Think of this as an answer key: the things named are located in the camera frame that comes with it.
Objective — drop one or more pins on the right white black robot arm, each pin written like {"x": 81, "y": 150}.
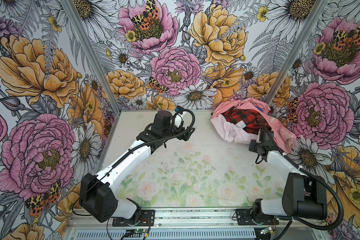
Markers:
{"x": 303, "y": 197}

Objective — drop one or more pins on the red black plaid cloth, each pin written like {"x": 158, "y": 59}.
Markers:
{"x": 251, "y": 121}

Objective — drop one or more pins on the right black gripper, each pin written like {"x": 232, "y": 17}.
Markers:
{"x": 252, "y": 144}

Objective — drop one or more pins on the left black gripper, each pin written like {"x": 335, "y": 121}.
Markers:
{"x": 181, "y": 130}

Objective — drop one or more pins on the left aluminium corner post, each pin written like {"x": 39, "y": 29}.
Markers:
{"x": 85, "y": 40}

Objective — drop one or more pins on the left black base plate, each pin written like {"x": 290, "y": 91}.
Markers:
{"x": 145, "y": 218}

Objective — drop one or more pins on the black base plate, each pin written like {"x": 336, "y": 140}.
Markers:
{"x": 145, "y": 218}
{"x": 249, "y": 217}

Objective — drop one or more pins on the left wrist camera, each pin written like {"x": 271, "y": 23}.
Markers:
{"x": 178, "y": 117}

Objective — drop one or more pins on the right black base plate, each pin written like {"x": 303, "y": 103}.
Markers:
{"x": 249, "y": 217}

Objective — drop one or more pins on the aluminium corner post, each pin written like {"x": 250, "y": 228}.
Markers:
{"x": 85, "y": 40}
{"x": 301, "y": 38}

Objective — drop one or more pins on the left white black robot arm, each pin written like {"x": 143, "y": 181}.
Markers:
{"x": 98, "y": 193}

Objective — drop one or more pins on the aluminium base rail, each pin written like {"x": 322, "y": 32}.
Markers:
{"x": 189, "y": 224}

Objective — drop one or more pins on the right aluminium corner post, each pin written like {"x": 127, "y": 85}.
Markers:
{"x": 301, "y": 38}

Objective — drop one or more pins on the light pink cloth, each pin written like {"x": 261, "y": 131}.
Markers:
{"x": 229, "y": 132}

